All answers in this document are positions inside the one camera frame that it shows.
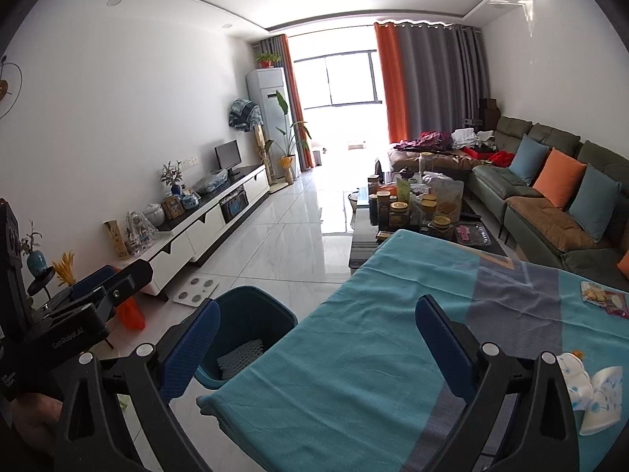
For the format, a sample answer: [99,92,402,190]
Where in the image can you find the orange plastic bag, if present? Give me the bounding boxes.
[115,299,147,331]

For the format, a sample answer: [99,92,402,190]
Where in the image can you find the glass ship model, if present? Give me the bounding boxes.
[125,210,159,256]

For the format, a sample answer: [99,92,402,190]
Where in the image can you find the white folded clothes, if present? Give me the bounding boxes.
[451,128,495,151]

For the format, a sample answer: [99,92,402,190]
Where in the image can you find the clear cookie packet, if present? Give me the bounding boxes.
[580,280,621,303]

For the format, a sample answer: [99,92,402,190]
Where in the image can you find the large leaf floor plant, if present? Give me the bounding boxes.
[265,91,312,181]

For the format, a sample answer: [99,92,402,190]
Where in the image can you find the white standing air conditioner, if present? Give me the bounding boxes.
[246,69,291,181]

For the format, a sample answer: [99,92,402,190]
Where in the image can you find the maroon clothes pile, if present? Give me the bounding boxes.
[396,130,456,153]

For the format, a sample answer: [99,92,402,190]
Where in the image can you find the person's left hand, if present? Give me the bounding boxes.
[10,394,64,453]

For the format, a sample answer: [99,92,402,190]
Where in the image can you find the dark glass coffee table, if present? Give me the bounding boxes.
[349,184,509,269]

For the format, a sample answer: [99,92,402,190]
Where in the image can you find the yellow wheat bundle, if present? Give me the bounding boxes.
[51,252,78,287]

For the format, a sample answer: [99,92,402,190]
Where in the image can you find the green sofa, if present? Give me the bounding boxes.
[388,115,629,293]

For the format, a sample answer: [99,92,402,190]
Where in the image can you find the small picture frame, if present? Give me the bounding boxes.
[162,195,186,221]

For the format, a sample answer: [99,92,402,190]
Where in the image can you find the teal and grey tablecloth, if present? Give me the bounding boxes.
[197,229,629,472]

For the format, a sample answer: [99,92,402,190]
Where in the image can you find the round wall clock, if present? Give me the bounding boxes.
[0,55,24,120]

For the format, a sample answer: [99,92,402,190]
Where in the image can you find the white foam fruit net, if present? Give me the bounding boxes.
[216,338,265,380]

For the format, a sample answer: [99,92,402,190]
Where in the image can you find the teal plastic bin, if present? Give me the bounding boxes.
[195,285,299,393]

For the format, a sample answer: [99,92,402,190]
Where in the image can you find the black round stand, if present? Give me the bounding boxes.
[27,266,56,306]

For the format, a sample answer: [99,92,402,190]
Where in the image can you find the blue hanging cloth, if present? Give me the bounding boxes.
[227,98,265,133]

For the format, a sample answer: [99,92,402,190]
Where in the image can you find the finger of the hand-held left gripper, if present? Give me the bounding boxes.
[69,264,117,302]
[101,260,154,320]

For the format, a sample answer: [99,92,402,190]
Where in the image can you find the red snack packet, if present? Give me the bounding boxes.
[603,291,629,319]

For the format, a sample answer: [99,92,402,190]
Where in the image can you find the white bathroom scale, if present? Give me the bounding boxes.
[172,277,220,306]

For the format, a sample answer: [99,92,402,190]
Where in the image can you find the clear storage basket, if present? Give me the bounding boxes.
[193,170,229,194]

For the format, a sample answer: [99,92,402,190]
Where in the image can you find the narrow orange and grey curtain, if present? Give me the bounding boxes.
[258,34,316,170]

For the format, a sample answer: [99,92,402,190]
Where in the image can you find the white paper bowl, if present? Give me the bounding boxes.
[557,351,593,411]

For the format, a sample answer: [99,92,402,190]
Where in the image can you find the brown gift box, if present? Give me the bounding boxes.
[103,219,131,260]

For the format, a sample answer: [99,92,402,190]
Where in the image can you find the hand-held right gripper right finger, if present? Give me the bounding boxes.
[415,295,581,472]

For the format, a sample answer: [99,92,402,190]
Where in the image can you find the window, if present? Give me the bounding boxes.
[295,49,385,109]

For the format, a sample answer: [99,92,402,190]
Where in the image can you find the black monitor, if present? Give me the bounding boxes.
[214,140,243,174]

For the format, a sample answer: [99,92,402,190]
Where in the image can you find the blue cushion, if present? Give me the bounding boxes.
[508,135,549,186]
[567,164,623,243]

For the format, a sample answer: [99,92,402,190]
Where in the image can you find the brown boxes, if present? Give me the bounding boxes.
[479,97,502,131]

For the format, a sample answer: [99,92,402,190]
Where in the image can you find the white paper cup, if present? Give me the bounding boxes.
[579,366,626,437]

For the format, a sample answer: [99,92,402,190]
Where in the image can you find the white and black television cabinet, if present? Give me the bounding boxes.
[110,164,272,299]

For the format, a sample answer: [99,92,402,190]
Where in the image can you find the brown paper bag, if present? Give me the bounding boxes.
[429,173,465,222]

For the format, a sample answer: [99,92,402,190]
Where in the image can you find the blue vase with branch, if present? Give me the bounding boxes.
[20,220,48,277]

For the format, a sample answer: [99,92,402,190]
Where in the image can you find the red cloth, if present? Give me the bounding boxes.
[462,146,516,167]

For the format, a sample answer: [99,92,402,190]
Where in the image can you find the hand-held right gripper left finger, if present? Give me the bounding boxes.
[54,299,222,472]

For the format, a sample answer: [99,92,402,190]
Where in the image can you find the potted bonsai plant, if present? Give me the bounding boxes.
[160,160,185,197]

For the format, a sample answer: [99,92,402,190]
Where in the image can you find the group of glass jars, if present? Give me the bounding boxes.
[368,152,455,238]

